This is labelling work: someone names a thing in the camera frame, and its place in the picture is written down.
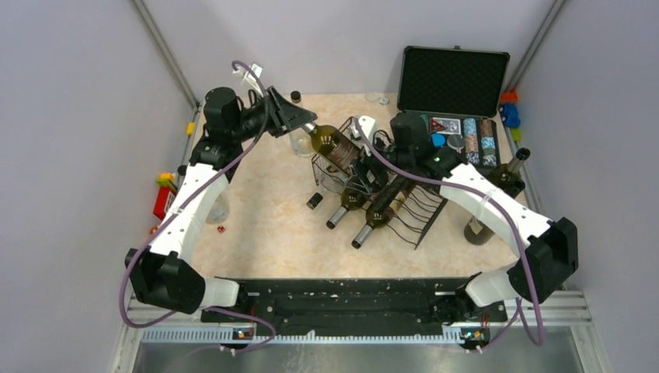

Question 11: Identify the green wine bottle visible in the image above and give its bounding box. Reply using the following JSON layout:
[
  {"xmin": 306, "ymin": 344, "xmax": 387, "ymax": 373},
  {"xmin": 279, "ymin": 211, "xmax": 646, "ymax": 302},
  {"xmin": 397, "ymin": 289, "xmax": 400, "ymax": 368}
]
[
  {"xmin": 351, "ymin": 175, "xmax": 416, "ymax": 249},
  {"xmin": 302, "ymin": 123, "xmax": 360, "ymax": 175},
  {"xmin": 484, "ymin": 148, "xmax": 531, "ymax": 198},
  {"xmin": 326, "ymin": 187, "xmax": 369, "ymax": 229}
]

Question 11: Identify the square clear liquor bottle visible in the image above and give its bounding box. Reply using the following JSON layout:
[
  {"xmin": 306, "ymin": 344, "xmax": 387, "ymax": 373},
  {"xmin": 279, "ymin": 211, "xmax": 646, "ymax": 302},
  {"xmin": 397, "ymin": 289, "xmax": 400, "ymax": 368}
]
[{"xmin": 318, "ymin": 158, "xmax": 350, "ymax": 194}]

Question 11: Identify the clear tall glass bottle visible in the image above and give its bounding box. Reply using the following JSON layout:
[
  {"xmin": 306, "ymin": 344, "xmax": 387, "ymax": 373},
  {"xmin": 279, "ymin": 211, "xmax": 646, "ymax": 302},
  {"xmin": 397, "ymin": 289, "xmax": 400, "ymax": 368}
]
[{"xmin": 289, "ymin": 90, "xmax": 314, "ymax": 158}]

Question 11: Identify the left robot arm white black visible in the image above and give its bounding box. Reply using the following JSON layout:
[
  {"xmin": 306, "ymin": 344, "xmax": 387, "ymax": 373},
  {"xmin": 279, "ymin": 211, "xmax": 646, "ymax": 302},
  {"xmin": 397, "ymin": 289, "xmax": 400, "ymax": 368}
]
[{"xmin": 125, "ymin": 87, "xmax": 317, "ymax": 321}]

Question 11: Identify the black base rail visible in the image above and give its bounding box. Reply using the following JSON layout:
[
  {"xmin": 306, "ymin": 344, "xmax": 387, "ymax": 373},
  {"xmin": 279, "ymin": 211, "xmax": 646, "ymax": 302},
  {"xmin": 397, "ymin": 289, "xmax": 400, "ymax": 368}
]
[{"xmin": 232, "ymin": 277, "xmax": 508, "ymax": 337}]

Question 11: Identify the blue orange toy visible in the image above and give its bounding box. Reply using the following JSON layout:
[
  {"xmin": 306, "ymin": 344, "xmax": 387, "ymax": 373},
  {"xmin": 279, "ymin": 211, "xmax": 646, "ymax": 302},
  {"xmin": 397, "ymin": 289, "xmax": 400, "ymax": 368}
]
[{"xmin": 499, "ymin": 91, "xmax": 522, "ymax": 142}]

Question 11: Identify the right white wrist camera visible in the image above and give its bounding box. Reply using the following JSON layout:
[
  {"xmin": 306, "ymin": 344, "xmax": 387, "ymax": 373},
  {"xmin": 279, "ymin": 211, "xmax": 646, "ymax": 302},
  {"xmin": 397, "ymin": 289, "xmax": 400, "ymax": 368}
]
[{"xmin": 351, "ymin": 115, "xmax": 377, "ymax": 155}]

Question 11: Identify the green wine bottle front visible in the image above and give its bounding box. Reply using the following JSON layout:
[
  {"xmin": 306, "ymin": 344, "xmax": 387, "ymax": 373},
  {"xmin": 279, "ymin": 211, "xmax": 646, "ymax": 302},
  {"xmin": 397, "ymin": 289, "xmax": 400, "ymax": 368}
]
[{"xmin": 326, "ymin": 187, "xmax": 369, "ymax": 229}]

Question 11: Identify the small clear glass lid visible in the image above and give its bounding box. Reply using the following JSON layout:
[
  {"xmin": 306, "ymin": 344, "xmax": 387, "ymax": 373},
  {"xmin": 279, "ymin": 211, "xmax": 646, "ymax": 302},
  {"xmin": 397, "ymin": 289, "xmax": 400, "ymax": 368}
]
[{"xmin": 364, "ymin": 92, "xmax": 390, "ymax": 106}]

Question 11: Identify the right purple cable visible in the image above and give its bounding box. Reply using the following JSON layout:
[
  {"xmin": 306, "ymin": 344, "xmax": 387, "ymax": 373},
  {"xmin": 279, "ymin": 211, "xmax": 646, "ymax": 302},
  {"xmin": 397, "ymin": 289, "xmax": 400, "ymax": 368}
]
[{"xmin": 352, "ymin": 118, "xmax": 547, "ymax": 354}]

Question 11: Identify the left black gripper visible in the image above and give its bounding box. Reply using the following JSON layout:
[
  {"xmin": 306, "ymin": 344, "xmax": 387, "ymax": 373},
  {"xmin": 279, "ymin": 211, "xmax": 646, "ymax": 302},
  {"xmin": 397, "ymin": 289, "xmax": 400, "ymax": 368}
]
[{"xmin": 229, "ymin": 85, "xmax": 316, "ymax": 141}]

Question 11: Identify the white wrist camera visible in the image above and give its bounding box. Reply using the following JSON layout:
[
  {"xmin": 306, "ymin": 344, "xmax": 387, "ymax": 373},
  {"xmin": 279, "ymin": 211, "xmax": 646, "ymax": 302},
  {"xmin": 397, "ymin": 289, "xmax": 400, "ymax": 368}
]
[
  {"xmin": 351, "ymin": 115, "xmax": 377, "ymax": 155},
  {"xmin": 238, "ymin": 62, "xmax": 263, "ymax": 94}
]

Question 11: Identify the black wire wine rack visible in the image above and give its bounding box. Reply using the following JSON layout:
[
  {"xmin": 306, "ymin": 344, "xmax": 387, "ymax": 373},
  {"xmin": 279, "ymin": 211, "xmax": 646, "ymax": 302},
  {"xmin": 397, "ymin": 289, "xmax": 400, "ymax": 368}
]
[{"xmin": 312, "ymin": 117, "xmax": 448, "ymax": 249}]

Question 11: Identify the green wine bottle back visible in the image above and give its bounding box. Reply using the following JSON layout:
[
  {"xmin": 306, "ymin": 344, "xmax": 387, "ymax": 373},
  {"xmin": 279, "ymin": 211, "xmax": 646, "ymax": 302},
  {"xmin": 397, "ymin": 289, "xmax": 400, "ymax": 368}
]
[{"xmin": 302, "ymin": 123, "xmax": 360, "ymax": 175}]

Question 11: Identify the clear round bottle left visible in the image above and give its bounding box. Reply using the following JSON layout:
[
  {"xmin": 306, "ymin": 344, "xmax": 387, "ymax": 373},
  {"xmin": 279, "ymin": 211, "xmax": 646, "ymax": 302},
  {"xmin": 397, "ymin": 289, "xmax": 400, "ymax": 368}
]
[{"xmin": 174, "ymin": 162, "xmax": 230, "ymax": 225}]

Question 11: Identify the black poker chip case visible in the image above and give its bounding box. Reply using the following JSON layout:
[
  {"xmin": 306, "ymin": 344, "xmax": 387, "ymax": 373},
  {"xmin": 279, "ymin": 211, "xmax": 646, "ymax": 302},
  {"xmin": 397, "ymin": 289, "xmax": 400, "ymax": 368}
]
[{"xmin": 396, "ymin": 46, "xmax": 511, "ymax": 174}]

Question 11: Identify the red toy block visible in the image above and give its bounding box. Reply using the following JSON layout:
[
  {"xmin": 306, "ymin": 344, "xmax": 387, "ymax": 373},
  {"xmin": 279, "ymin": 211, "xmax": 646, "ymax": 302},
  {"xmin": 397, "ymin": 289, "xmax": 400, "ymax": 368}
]
[{"xmin": 152, "ymin": 173, "xmax": 178, "ymax": 220}]

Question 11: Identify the dark bottle right front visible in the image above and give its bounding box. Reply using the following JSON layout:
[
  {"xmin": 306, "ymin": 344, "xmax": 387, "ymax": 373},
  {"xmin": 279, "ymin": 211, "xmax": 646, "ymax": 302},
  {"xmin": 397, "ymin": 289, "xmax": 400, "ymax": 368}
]
[{"xmin": 463, "ymin": 216, "xmax": 494, "ymax": 246}]

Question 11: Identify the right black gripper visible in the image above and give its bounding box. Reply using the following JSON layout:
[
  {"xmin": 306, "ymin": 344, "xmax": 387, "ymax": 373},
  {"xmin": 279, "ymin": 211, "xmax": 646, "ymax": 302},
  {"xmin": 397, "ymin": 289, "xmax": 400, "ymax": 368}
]
[{"xmin": 346, "ymin": 131, "xmax": 413, "ymax": 194}]

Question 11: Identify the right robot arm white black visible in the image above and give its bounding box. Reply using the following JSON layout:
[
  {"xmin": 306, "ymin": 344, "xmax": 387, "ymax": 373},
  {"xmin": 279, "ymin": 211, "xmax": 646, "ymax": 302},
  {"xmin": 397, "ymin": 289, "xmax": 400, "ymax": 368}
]
[{"xmin": 348, "ymin": 116, "xmax": 578, "ymax": 320}]

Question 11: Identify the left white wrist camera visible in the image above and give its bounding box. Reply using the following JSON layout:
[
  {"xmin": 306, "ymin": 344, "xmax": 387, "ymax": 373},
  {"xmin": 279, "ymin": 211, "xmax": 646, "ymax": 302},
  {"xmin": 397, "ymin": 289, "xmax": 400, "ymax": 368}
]
[{"xmin": 238, "ymin": 62, "xmax": 263, "ymax": 94}]

